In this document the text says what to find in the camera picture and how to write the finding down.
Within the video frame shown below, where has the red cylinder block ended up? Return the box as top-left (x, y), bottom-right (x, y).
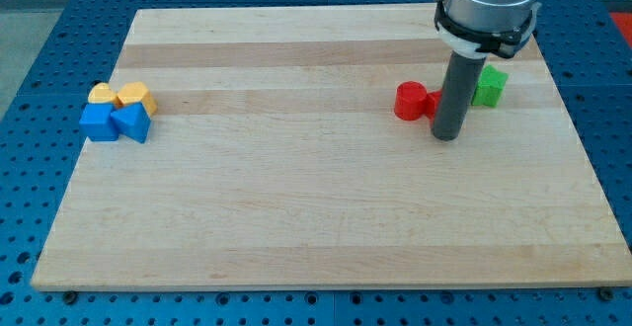
top-left (393, 81), bottom-right (428, 121)

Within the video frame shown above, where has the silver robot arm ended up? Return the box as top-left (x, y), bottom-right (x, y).
top-left (434, 0), bottom-right (540, 60)

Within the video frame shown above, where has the wooden board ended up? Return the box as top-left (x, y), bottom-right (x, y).
top-left (31, 4), bottom-right (631, 291)

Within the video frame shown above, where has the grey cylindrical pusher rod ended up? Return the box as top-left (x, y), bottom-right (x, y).
top-left (432, 51), bottom-right (486, 141)

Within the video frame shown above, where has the green star block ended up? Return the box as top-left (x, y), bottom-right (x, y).
top-left (471, 65), bottom-right (509, 108)

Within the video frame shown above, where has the blue triangle block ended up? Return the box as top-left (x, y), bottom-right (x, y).
top-left (111, 103), bottom-right (151, 143)

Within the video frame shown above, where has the yellow hexagon block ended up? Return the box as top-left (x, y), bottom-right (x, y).
top-left (118, 82), bottom-right (158, 117)

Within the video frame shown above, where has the blue cube block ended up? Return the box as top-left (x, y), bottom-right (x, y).
top-left (79, 103), bottom-right (119, 141)

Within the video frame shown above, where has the yellow heart block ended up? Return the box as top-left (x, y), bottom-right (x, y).
top-left (88, 82), bottom-right (122, 108)

